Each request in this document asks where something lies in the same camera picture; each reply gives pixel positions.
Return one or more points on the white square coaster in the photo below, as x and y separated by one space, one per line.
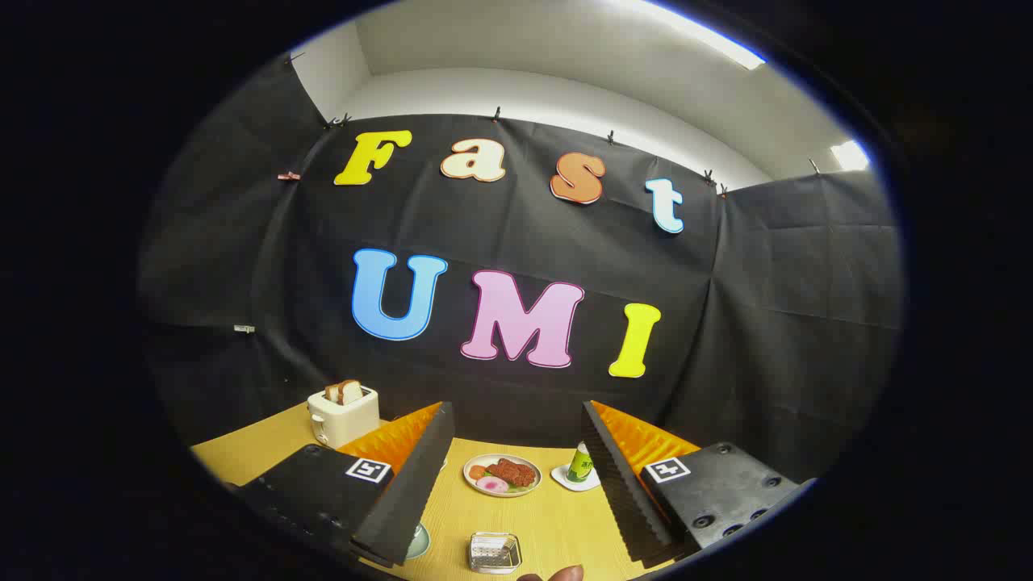
565 481

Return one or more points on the green label plastic bottle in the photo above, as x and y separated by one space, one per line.
579 464

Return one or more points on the perforated metal basket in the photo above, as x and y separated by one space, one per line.
495 553

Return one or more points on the white oval food plate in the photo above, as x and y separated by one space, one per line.
502 491

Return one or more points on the toast bread slice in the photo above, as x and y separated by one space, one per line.
353 391
332 393

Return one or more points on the brown meat piece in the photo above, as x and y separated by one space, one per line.
513 472

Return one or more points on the small ceiling light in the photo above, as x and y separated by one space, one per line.
850 155

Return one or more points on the white toaster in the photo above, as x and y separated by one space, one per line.
343 420

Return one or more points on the pink ham slice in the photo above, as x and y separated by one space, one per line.
492 484

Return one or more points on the pale teal round plate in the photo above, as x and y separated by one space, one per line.
420 542

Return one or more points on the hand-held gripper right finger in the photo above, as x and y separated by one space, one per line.
621 492

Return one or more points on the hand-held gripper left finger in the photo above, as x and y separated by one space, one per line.
407 492

